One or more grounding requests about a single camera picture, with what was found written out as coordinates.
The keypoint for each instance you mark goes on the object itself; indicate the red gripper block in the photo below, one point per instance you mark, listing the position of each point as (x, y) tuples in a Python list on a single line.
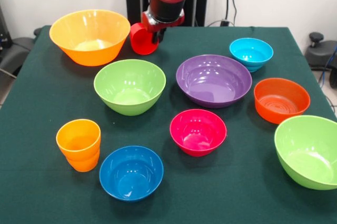
[(147, 23)]

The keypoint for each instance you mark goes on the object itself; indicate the red plastic cup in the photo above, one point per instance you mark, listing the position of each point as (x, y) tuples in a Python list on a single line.
[(142, 44)]

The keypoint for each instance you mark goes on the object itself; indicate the green plastic bowl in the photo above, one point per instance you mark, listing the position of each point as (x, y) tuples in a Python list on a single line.
[(129, 87), (308, 153)]

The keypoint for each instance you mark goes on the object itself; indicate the large orange plastic bowl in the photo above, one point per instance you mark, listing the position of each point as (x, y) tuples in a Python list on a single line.
[(89, 29)]

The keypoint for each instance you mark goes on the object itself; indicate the purple plastic bowl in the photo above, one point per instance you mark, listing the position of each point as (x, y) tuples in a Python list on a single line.
[(213, 81)]

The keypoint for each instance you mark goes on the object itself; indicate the cyan plastic bowl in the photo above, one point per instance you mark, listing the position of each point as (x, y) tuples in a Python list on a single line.
[(250, 50)]

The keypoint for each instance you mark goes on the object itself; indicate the pink plastic bowl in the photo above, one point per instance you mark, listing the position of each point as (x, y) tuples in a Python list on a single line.
[(197, 131)]

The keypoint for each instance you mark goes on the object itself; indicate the orange plastic cup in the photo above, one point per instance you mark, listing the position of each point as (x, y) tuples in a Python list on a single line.
[(79, 142)]

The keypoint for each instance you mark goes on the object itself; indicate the red-orange plastic bowl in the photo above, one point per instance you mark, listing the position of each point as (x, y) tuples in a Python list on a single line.
[(281, 97)]

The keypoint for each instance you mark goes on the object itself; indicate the blue plastic bowl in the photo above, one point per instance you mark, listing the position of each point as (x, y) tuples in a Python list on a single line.
[(131, 174)]

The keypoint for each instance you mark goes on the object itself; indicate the dark green tablecloth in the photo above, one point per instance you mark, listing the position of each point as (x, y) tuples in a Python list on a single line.
[(223, 195)]

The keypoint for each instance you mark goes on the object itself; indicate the black pedestal foot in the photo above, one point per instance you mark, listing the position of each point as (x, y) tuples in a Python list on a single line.
[(319, 52), (15, 50)]

